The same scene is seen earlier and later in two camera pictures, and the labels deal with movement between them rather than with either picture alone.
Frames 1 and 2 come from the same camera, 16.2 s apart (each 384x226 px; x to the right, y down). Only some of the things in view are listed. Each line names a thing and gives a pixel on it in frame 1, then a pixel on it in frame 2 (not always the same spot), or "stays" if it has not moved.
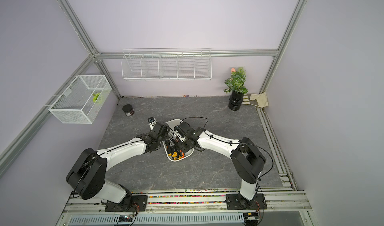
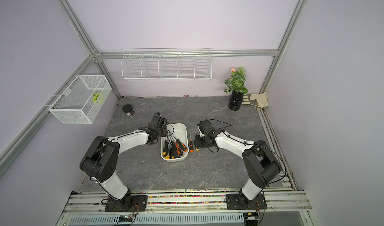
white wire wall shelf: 166,64 stays
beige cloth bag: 259,100 stays
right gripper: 179,143 → 199,144
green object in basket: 95,96 stays
